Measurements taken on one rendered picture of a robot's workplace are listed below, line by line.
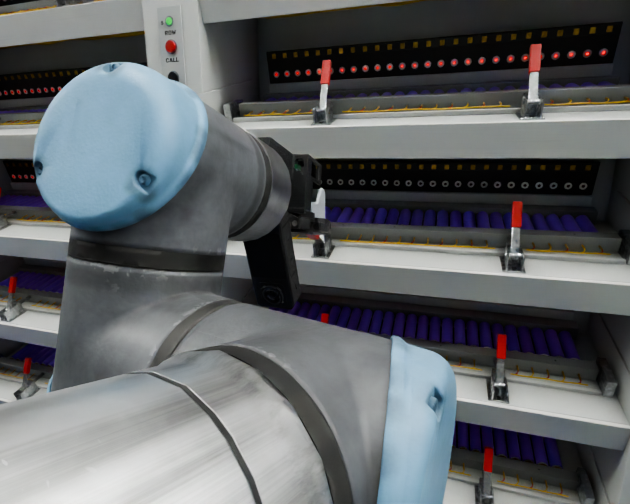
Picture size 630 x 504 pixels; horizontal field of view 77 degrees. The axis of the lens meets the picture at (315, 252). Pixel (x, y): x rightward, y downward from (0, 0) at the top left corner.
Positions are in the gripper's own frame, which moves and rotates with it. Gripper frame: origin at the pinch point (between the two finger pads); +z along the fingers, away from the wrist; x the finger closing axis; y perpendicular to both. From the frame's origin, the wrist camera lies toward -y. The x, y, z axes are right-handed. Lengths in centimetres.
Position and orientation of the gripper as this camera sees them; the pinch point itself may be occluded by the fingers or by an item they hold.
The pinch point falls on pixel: (311, 231)
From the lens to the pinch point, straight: 54.9
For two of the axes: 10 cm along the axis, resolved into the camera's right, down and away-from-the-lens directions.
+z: 2.9, 0.2, 9.6
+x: -9.5, -0.7, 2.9
